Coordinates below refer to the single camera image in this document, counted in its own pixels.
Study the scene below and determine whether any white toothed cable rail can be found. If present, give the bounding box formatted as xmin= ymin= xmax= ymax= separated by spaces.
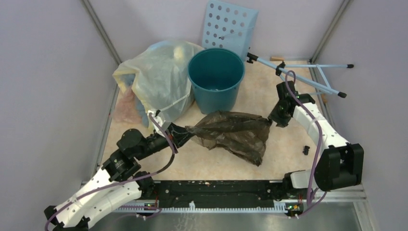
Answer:
xmin=114 ymin=203 xmax=288 ymax=214

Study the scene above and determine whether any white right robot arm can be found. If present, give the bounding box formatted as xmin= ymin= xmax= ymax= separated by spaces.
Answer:
xmin=268 ymin=81 xmax=364 ymax=198

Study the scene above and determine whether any dark grey trash bag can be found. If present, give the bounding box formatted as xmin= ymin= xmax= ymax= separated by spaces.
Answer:
xmin=185 ymin=111 xmax=272 ymax=167

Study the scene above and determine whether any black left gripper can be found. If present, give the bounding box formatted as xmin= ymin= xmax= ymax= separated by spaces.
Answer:
xmin=136 ymin=122 xmax=198 ymax=160

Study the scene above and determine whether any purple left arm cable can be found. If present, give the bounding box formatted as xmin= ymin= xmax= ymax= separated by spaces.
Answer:
xmin=44 ymin=112 xmax=178 ymax=231

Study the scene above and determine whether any light blue perforated panel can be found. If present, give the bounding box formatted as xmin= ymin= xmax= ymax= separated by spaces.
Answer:
xmin=201 ymin=0 xmax=259 ymax=61

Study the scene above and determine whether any small wooden block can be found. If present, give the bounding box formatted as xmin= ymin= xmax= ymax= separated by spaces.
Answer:
xmin=269 ymin=56 xmax=284 ymax=62

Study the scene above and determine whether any teal plastic trash bin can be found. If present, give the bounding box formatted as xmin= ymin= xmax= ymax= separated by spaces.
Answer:
xmin=187 ymin=48 xmax=245 ymax=115

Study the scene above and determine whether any small black clip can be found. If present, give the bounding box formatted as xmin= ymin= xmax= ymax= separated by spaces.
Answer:
xmin=302 ymin=145 xmax=310 ymax=155

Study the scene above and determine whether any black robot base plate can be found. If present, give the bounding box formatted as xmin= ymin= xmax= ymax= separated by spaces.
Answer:
xmin=141 ymin=180 xmax=306 ymax=209

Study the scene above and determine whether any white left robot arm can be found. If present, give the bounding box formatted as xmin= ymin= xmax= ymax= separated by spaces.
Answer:
xmin=44 ymin=123 xmax=193 ymax=231

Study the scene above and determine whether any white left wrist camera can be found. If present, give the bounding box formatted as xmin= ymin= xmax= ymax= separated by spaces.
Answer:
xmin=147 ymin=110 xmax=169 ymax=136

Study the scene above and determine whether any light blue folding stand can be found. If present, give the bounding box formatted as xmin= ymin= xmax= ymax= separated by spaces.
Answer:
xmin=246 ymin=52 xmax=354 ymax=98

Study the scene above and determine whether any translucent white plastic bag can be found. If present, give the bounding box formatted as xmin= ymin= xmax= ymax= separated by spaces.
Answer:
xmin=113 ymin=40 xmax=204 ymax=129

